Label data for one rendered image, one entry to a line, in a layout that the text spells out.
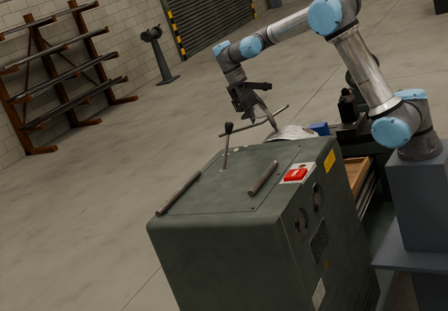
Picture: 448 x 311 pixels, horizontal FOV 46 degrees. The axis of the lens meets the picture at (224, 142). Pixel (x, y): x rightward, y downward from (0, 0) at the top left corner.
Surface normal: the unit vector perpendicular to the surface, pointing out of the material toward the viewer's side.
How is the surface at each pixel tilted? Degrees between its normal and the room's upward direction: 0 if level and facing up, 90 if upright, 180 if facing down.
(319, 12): 83
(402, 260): 0
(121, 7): 90
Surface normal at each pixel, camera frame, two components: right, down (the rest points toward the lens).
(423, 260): -0.31, -0.90
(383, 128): -0.52, 0.55
